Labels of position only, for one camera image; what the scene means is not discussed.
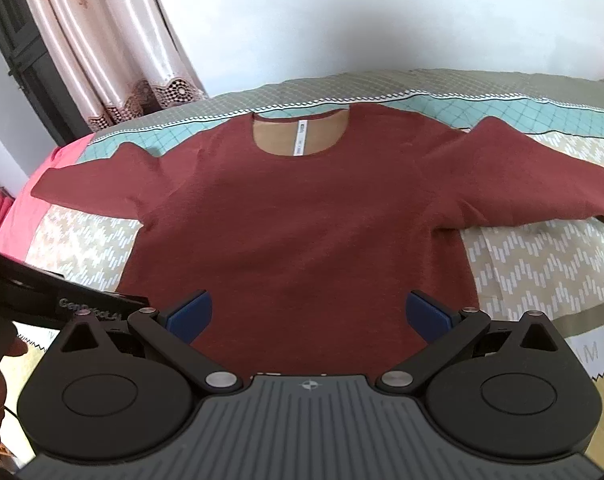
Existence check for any maroon long sleeve sweater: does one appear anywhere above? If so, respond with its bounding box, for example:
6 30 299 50
32 104 604 377

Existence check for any pink bed sheet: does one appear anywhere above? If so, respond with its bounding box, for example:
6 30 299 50
0 133 95 262

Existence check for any patterned beige teal bedspread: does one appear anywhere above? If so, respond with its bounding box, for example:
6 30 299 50
25 70 604 467

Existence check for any pink lace curtain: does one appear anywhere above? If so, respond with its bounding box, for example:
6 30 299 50
26 0 206 132

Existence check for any dark window frame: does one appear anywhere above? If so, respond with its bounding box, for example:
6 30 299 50
0 0 90 145

